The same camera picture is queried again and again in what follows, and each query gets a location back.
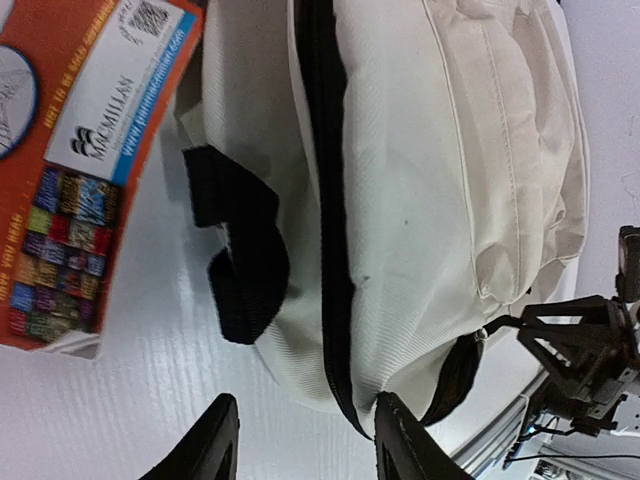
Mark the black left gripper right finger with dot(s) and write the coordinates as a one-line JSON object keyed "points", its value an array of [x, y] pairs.
{"points": [[405, 450]]}

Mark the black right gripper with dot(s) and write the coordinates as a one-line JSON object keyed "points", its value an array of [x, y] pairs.
{"points": [[590, 345]]}

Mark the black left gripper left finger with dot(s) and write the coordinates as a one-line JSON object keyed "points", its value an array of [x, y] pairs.
{"points": [[209, 450]]}

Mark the beige canvas student bag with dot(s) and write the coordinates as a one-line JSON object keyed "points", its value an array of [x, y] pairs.
{"points": [[389, 177]]}

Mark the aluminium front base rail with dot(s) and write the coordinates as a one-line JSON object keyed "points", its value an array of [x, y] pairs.
{"points": [[484, 451]]}

